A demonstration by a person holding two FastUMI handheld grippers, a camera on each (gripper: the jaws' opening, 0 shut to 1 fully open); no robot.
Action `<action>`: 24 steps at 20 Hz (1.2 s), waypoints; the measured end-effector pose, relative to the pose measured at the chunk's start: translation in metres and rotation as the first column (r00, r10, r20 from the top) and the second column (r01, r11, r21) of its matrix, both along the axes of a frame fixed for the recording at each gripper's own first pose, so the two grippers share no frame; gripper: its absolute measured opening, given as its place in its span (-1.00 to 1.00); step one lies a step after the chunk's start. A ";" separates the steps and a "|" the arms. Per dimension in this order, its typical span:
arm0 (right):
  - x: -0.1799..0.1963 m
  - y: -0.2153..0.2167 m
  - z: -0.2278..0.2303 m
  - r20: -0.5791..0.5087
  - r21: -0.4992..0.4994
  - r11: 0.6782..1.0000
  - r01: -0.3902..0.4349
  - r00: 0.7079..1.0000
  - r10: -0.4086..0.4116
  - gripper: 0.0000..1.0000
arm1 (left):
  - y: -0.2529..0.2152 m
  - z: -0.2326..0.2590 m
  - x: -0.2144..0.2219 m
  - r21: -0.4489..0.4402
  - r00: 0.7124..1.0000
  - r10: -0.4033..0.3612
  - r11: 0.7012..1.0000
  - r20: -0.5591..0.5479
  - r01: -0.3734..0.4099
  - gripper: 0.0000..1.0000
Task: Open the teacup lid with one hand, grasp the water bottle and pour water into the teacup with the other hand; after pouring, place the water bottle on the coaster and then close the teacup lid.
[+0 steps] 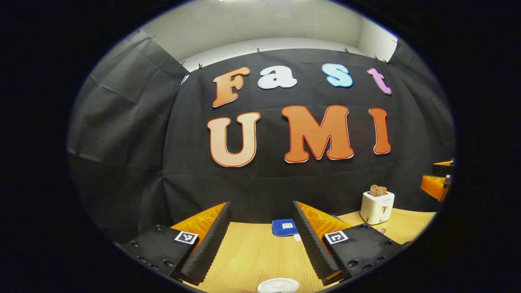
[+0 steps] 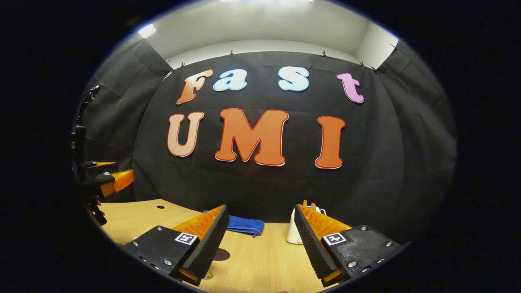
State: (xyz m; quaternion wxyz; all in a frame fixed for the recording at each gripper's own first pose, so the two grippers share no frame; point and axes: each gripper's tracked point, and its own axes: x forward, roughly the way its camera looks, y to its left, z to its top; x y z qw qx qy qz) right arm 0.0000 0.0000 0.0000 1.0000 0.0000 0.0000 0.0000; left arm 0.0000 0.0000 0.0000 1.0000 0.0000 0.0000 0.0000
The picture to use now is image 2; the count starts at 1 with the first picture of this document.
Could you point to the blue folded towel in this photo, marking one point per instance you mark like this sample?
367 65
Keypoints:
244 224

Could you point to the black backdrop cloth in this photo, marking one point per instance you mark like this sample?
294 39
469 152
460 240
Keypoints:
264 187

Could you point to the toasted bread slices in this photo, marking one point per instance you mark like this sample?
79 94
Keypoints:
308 203

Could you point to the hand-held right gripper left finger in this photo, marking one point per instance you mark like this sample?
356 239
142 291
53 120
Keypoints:
209 248

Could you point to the white toaster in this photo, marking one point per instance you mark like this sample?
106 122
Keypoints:
293 232

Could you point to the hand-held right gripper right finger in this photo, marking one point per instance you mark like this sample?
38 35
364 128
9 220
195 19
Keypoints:
311 244

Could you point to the dark brown round coaster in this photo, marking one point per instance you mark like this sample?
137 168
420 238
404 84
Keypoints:
223 254

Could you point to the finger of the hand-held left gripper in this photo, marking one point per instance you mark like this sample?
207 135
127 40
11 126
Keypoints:
91 167
105 179

